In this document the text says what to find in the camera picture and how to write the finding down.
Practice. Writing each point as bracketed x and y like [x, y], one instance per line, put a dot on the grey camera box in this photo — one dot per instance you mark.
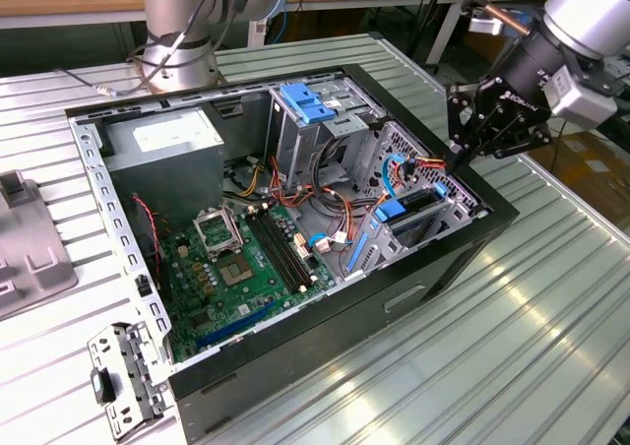
[581, 98]

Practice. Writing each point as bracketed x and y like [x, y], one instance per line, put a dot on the grey power supply unit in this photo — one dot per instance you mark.
[162, 179]

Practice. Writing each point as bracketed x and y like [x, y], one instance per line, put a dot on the black RAM slot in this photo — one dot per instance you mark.
[277, 253]
[290, 248]

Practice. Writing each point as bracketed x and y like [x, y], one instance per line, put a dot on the blue drive latch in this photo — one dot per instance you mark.
[305, 105]

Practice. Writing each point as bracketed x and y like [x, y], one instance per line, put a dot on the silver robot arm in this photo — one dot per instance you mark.
[590, 17]

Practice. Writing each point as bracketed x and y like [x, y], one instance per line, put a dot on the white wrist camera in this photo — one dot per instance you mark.
[485, 24]

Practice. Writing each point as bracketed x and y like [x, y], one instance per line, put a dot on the black tripod stand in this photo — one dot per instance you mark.
[427, 17]

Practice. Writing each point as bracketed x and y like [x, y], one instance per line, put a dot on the black case fan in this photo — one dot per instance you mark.
[147, 253]

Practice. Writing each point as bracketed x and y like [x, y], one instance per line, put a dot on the CPU socket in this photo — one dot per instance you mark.
[235, 272]

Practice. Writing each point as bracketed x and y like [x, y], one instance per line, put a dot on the hard disk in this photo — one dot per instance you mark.
[391, 211]

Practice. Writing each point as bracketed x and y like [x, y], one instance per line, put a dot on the black open PC case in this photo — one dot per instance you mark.
[320, 332]

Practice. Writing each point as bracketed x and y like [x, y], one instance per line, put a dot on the hinged metal slot bracket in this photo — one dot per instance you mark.
[133, 366]

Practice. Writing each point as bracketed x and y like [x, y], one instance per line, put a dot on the grey optical drive bay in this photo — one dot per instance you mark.
[295, 154]

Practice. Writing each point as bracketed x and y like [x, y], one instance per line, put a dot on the grey metal disk bay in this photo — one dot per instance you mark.
[379, 248]

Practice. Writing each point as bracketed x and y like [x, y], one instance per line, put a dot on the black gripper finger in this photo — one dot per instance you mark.
[522, 137]
[454, 98]

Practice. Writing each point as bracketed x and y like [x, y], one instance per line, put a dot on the grey parts rack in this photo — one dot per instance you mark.
[34, 238]

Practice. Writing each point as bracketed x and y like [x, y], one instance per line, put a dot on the green motherboard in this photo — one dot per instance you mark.
[261, 287]

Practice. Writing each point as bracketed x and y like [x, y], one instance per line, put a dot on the blue expansion slot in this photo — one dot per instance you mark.
[236, 325]

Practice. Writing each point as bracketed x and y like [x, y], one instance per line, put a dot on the large labelled cardboard box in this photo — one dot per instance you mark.
[585, 169]

